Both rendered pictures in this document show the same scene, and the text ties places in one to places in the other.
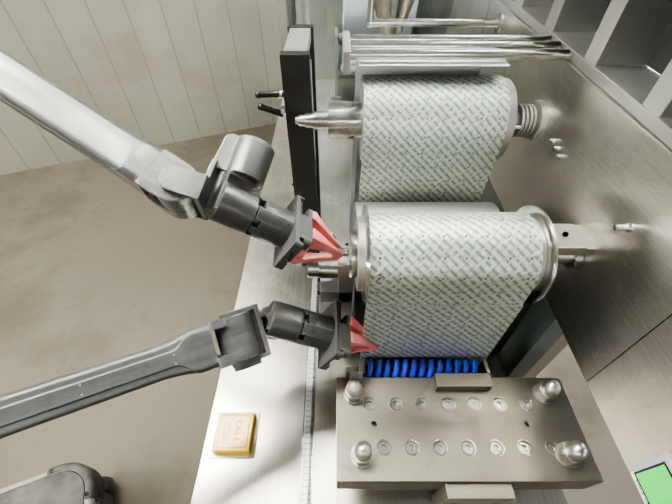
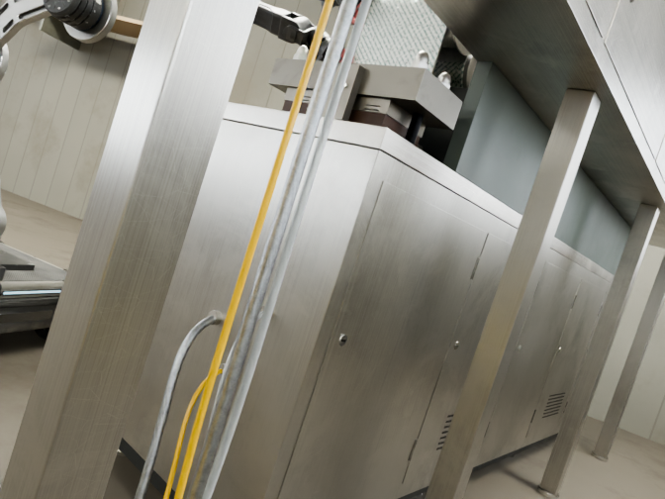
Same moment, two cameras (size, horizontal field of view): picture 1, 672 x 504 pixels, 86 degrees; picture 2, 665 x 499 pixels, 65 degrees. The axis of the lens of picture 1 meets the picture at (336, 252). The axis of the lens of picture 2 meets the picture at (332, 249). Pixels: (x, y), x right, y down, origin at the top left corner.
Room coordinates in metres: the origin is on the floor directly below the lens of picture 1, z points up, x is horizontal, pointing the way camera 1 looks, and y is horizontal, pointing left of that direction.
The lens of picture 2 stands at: (-0.67, -0.95, 0.72)
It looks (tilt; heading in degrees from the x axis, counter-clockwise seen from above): 3 degrees down; 39
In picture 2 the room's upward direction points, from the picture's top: 18 degrees clockwise
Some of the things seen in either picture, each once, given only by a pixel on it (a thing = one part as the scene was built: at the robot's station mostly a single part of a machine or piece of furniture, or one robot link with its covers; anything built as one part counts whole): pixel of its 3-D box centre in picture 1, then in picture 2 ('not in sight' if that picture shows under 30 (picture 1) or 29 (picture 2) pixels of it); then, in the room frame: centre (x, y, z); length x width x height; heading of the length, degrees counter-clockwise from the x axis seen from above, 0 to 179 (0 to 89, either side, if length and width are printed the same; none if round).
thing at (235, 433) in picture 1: (234, 433); not in sight; (0.21, 0.19, 0.91); 0.07 x 0.07 x 0.02; 0
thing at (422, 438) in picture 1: (453, 430); (359, 91); (0.19, -0.20, 1.00); 0.40 x 0.16 x 0.06; 90
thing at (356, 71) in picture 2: (470, 499); (333, 91); (0.10, -0.22, 0.97); 0.10 x 0.03 x 0.11; 90
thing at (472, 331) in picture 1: (432, 335); (391, 64); (0.31, -0.16, 1.11); 0.23 x 0.01 x 0.18; 90
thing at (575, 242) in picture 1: (567, 237); not in sight; (0.37, -0.34, 1.28); 0.06 x 0.05 x 0.02; 90
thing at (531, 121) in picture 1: (517, 120); not in sight; (0.62, -0.33, 1.34); 0.07 x 0.07 x 0.07; 0
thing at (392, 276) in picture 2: not in sight; (452, 339); (1.31, -0.09, 0.43); 2.52 x 0.64 x 0.86; 0
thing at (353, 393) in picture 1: (354, 388); not in sight; (0.24, -0.03, 1.05); 0.04 x 0.04 x 0.04
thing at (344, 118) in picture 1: (344, 120); not in sight; (0.62, -0.02, 1.34); 0.06 x 0.06 x 0.06; 0
